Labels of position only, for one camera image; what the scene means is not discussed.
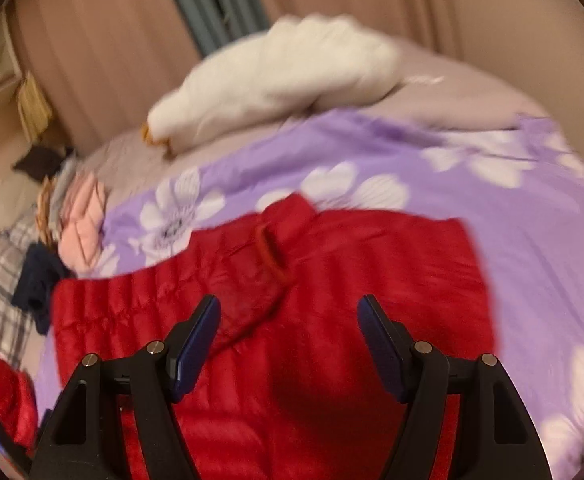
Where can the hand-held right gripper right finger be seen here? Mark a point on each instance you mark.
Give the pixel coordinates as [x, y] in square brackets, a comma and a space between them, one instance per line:
[379, 345]

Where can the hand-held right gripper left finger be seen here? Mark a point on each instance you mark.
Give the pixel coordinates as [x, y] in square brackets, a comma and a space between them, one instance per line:
[197, 345]

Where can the red down jacket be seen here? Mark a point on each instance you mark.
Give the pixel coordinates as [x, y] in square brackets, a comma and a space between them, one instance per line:
[297, 360]

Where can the small red garment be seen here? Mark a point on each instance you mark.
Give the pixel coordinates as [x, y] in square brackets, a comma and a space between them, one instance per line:
[9, 395]

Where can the pink garment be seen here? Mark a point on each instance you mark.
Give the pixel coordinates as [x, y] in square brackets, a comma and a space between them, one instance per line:
[84, 230]

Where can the navy garment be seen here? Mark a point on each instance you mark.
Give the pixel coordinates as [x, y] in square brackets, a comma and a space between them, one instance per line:
[37, 275]

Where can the purple floral blanket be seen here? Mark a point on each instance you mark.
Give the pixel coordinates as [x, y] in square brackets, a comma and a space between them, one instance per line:
[521, 240]

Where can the light grey garment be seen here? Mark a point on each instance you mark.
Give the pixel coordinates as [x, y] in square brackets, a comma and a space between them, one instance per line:
[69, 175]

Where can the plaid quilt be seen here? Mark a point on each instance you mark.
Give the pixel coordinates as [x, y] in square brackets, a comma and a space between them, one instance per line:
[2, 260]

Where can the dark brown pillow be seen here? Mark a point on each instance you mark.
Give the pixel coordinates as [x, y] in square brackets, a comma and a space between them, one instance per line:
[42, 160]

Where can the beige pillow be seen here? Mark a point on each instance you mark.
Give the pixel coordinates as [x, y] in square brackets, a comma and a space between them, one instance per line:
[2, 200]

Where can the grey bed sheet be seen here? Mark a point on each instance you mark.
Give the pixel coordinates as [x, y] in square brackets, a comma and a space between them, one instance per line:
[451, 90]

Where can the white goose plush toy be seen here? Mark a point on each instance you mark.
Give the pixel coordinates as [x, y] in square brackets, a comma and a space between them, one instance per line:
[272, 85]

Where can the yellow hanging cloth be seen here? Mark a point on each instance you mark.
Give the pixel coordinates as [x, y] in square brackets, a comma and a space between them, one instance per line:
[34, 105]

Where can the blue-grey curtain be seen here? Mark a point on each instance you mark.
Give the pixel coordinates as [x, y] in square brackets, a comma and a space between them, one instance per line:
[207, 0]

